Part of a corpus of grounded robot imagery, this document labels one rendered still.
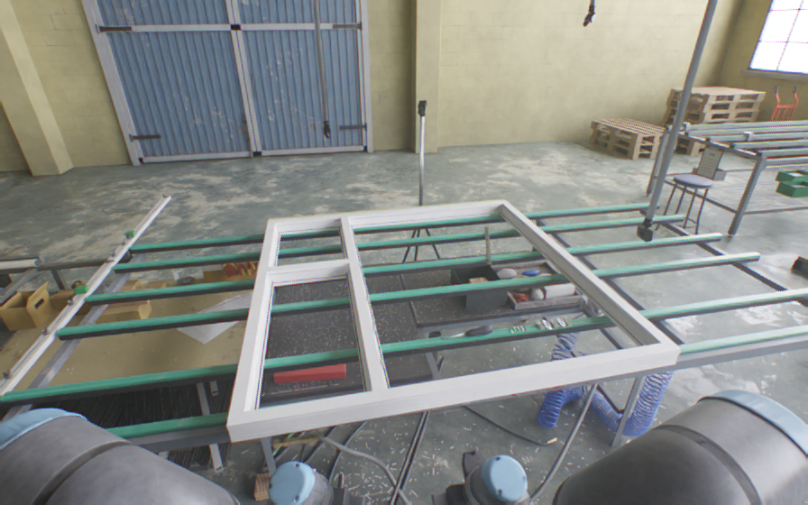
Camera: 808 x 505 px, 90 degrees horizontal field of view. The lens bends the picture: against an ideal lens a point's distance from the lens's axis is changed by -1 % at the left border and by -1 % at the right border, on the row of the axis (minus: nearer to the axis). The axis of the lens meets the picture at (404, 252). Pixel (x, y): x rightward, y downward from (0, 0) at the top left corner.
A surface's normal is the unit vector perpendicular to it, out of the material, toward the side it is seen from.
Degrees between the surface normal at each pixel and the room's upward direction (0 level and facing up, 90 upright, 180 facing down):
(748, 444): 13
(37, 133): 90
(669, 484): 31
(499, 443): 0
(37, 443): 7
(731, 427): 5
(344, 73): 90
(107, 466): 22
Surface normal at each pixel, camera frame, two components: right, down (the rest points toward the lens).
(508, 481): 0.14, -0.69
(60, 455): 0.03, -0.91
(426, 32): 0.18, 0.47
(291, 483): -0.13, -0.69
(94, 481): 0.25, -0.83
